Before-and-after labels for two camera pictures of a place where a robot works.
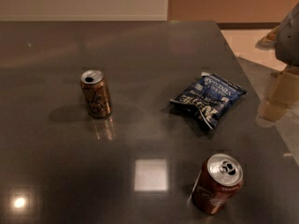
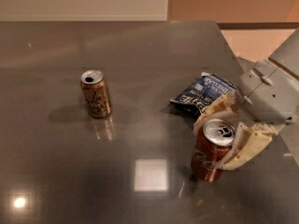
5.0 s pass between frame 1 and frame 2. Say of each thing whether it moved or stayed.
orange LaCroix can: stayed
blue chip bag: stayed
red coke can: moved
